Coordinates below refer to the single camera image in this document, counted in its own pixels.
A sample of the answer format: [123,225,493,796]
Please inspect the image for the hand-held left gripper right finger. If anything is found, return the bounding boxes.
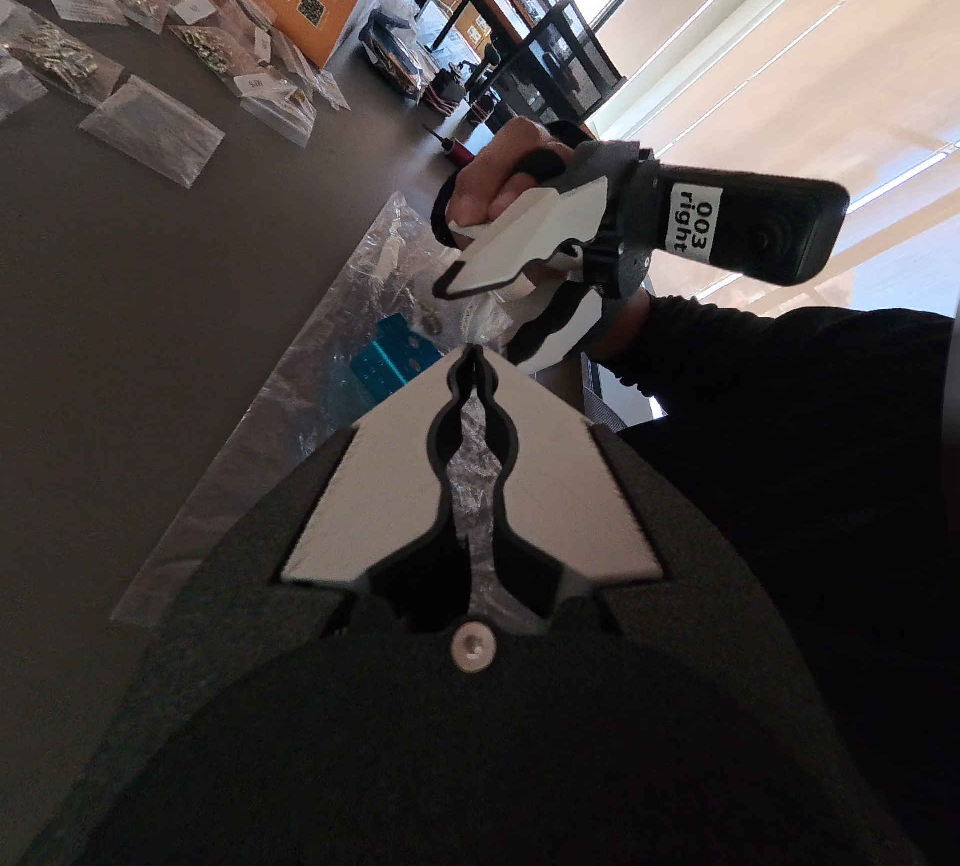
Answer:
[477,346,667,590]

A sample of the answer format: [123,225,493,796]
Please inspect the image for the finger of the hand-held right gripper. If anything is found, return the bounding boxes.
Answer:
[504,281,607,374]
[433,174,610,302]

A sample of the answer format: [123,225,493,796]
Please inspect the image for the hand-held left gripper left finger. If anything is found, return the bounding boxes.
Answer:
[279,344,477,591]

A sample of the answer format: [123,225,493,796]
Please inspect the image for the large clear plastic bag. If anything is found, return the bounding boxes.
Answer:
[111,189,594,631]

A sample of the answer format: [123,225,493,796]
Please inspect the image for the blue metal bracket large holes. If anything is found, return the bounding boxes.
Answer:
[351,314,445,393]

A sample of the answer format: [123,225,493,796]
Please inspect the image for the dark grey desk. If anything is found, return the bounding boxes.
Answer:
[0,0,601,866]

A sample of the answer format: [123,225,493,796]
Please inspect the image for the person's right hand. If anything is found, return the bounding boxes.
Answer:
[448,118,654,366]

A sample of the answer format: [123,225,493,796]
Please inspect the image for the red electric screwdriver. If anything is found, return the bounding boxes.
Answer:
[422,123,481,171]

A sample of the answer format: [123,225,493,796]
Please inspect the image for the black mesh office chair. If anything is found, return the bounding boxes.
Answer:
[486,0,630,132]

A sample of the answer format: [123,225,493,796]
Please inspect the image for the large beige roller blind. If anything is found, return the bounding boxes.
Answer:
[596,0,960,320]

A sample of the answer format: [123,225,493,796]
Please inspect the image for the dark foil bag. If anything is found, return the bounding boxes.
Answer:
[358,11,430,98]

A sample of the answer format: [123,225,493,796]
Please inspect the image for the person's black sweater torso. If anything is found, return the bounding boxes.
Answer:
[622,416,960,866]

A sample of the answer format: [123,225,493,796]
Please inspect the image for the pile of small screw bags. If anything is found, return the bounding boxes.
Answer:
[0,0,354,191]

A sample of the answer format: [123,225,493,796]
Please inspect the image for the black servo with wires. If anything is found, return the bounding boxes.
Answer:
[420,63,470,125]
[465,89,505,132]

